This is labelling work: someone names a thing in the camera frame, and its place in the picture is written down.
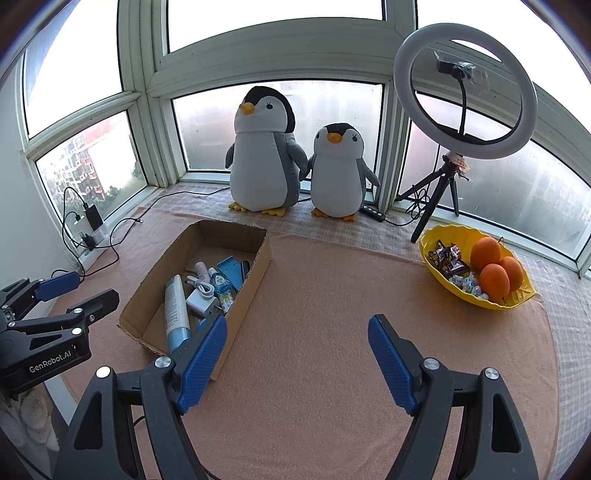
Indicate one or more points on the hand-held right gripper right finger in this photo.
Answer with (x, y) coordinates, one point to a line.
(392, 364)

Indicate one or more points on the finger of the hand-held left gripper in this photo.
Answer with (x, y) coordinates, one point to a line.
(57, 284)
(99, 302)

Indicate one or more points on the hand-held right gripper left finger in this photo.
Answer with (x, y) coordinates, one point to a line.
(203, 364)

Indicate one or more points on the white tube with blue cap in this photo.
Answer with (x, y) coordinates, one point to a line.
(175, 314)

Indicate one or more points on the white charger plug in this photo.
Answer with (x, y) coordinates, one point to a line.
(198, 302)

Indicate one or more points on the patterned white lighter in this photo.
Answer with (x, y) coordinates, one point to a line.
(226, 303)

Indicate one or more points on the small blue sanitizer bottle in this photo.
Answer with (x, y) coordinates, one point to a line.
(220, 284)

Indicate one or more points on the cardboard box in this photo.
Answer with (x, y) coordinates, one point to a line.
(251, 286)

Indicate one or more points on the white bottle with grey cap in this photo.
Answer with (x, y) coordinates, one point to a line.
(201, 270)

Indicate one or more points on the blue phone stand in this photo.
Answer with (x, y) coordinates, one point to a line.
(231, 270)

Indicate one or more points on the black cylinder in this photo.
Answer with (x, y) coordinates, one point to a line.
(244, 272)

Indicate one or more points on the small black plug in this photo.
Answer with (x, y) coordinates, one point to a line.
(87, 240)

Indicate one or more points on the white power strip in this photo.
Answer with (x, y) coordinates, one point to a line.
(99, 240)

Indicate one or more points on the white power adapter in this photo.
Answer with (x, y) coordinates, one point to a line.
(81, 226)

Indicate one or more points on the black power adapter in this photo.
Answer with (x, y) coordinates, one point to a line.
(92, 217)

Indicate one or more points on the pile of blue wrapped candies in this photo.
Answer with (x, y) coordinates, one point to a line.
(466, 286)

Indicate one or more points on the pile of dark wrapped candies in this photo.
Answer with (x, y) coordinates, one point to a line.
(445, 258)

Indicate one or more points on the yellow bowl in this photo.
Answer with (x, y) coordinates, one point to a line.
(508, 302)

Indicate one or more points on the small penguin plush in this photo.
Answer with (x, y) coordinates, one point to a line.
(334, 175)

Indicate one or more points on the large penguin plush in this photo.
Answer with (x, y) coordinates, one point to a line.
(258, 161)

